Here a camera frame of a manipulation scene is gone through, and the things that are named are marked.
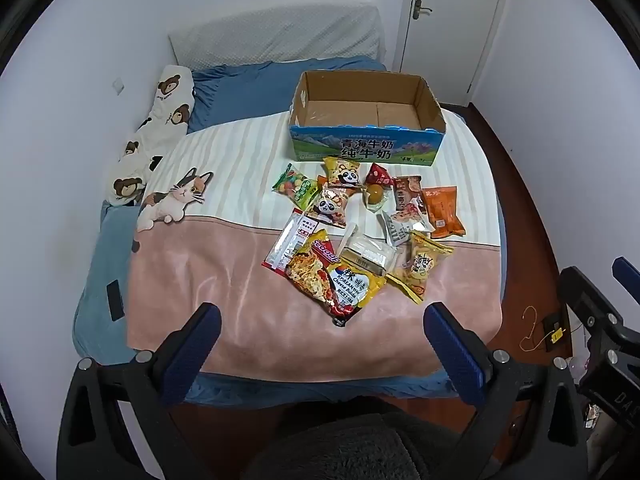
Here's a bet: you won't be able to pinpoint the instant noodle packet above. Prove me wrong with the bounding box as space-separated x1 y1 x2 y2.
286 229 388 328

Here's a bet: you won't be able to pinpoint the bear print pillow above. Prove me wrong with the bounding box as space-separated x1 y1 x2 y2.
102 64 196 208

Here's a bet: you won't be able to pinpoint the white packet with dark lettering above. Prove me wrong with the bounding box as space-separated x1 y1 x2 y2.
380 209 416 248

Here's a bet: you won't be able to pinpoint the orange panda snack packet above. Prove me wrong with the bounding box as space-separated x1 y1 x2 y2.
305 187 351 228

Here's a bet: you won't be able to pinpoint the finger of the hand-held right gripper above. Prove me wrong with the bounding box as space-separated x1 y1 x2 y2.
612 256 640 306
557 266 624 347

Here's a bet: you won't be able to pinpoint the white padded headboard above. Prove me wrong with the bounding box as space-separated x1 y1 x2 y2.
167 4 388 68

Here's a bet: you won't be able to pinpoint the red triangular snack packet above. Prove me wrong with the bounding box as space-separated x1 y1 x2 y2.
364 162 396 188

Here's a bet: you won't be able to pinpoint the cardboard box with blue print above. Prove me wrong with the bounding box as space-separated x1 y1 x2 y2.
287 70 447 167

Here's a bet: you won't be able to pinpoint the thin orange cable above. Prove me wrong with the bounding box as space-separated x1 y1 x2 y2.
517 305 551 352

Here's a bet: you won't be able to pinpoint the green candy ball packet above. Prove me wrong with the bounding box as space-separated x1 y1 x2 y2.
271 162 321 211

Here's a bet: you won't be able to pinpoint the clear packet with red label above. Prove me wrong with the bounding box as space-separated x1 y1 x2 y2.
261 207 321 273

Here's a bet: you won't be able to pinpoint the clear packet with yellow egg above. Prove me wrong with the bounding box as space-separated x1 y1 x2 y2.
362 184 391 213

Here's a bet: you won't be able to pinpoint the black rectangular object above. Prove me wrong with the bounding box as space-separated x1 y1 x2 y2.
106 280 125 322

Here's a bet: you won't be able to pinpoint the yellow panda snack packet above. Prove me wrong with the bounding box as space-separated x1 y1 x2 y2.
316 156 368 191

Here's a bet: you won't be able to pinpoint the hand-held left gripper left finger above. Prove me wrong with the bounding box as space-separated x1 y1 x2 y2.
57 302 223 480

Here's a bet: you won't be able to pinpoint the yellow biscuit packet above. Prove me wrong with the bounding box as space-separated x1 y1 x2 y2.
386 231 456 306

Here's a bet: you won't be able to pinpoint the white and red snack packet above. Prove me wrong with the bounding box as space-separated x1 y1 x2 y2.
390 199 435 233

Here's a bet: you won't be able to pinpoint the brown snack packet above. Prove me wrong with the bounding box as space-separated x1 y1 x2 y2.
391 175 423 213

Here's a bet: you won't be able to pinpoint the white door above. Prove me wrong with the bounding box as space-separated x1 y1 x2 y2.
400 0 511 107

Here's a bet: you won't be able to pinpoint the cat print blanket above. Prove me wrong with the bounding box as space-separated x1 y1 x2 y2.
125 107 506 381

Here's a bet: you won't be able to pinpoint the person's grey fleece clothing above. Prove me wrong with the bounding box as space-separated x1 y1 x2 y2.
245 395 466 480

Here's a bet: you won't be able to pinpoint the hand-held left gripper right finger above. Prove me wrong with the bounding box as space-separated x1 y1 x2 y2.
424 302 588 480

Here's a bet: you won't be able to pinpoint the clear wafer packet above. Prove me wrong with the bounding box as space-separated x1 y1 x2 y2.
339 225 398 278

